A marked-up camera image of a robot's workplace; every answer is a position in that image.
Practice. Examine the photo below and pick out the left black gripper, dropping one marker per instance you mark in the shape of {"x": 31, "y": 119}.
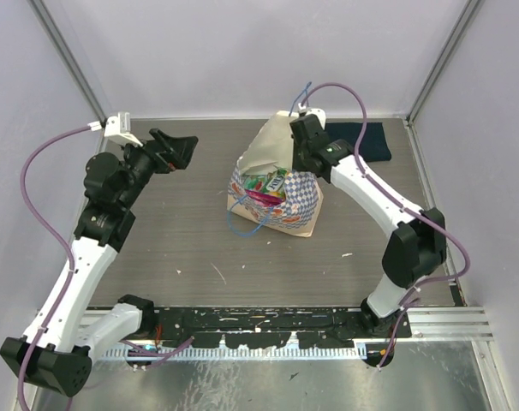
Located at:
{"x": 181, "y": 150}

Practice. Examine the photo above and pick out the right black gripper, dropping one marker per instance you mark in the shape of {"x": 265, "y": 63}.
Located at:
{"x": 296, "y": 164}

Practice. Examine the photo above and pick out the blue checkered paper bag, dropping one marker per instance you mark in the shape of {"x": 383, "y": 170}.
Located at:
{"x": 271, "y": 148}

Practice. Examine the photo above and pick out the green Fox's candy packet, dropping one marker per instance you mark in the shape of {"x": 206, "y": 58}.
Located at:
{"x": 270, "y": 183}

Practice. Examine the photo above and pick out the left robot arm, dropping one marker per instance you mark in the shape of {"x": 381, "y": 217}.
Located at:
{"x": 53, "y": 353}

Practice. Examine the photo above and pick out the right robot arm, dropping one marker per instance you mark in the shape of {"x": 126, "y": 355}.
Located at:
{"x": 414, "y": 249}

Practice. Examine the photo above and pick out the folded navy cloth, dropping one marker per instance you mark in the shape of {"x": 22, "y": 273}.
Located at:
{"x": 373, "y": 147}

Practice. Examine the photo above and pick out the purple snack packet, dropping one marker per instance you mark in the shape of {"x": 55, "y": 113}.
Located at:
{"x": 265, "y": 199}

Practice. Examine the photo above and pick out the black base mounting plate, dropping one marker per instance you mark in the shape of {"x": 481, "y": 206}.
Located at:
{"x": 260, "y": 327}

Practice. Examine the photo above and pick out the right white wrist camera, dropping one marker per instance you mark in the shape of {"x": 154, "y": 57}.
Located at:
{"x": 303, "y": 109}

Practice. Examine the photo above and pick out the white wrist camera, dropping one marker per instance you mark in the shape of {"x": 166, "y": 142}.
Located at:
{"x": 118, "y": 130}
{"x": 303, "y": 109}

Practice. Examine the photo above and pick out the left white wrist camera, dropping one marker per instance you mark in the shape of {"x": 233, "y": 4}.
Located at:
{"x": 118, "y": 130}

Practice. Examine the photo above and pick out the left aluminium frame post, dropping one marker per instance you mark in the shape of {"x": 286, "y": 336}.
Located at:
{"x": 63, "y": 50}

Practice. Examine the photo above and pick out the aluminium frame post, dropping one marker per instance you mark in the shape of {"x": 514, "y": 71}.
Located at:
{"x": 63, "y": 50}
{"x": 458, "y": 31}

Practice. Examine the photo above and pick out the right aluminium frame post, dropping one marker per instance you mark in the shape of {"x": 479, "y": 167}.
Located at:
{"x": 458, "y": 31}

